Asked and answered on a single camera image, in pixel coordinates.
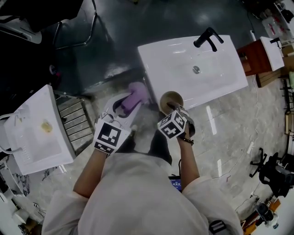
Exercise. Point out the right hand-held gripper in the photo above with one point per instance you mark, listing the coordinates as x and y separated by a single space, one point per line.
172 125

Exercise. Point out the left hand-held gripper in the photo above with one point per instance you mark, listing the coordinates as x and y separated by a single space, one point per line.
108 137

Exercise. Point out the beige bowl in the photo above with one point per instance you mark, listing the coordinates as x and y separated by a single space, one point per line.
170 97

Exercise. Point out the person's right forearm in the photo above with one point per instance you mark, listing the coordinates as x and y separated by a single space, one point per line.
188 165

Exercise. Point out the person's left forearm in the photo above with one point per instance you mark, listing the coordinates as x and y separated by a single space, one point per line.
92 174

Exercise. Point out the person's white shoe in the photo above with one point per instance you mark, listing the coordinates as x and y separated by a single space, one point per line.
134 129

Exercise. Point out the person's black trouser leg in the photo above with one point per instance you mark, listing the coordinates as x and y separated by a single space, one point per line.
160 147

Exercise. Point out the metal slatted sink stand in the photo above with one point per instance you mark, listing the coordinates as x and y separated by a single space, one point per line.
75 124

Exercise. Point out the large white sink basin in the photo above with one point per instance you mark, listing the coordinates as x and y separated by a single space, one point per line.
218 75

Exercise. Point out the tall black faucet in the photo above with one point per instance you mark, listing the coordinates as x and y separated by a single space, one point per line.
202 40

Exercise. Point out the dark tablet with blue screen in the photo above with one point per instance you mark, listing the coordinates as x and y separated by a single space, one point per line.
176 183

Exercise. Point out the yellowish residue lump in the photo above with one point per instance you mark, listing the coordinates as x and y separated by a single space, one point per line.
47 127

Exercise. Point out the white power strip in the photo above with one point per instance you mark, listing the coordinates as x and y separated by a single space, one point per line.
251 147

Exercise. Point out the brown wooden cabinet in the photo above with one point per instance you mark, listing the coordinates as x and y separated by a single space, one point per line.
252 57

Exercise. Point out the person's beige shirt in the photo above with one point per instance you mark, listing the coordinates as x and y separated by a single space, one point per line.
137 202

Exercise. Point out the white sink with white faucet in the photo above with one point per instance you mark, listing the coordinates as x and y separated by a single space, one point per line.
34 147

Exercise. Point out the wooden slatted pallet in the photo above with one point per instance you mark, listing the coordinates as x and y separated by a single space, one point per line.
271 78

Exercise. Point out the white arched faucet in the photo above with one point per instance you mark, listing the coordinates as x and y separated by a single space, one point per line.
21 112

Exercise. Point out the small white sink top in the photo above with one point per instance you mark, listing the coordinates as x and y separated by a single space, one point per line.
272 55

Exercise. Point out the black office chair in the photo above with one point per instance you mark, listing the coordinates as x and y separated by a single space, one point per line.
273 174

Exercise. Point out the small black faucet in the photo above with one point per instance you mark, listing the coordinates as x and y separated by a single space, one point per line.
274 40

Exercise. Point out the black fabric bag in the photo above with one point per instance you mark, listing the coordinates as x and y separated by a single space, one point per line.
34 9

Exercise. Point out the metal frame chair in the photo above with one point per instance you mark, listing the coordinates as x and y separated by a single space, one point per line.
75 29

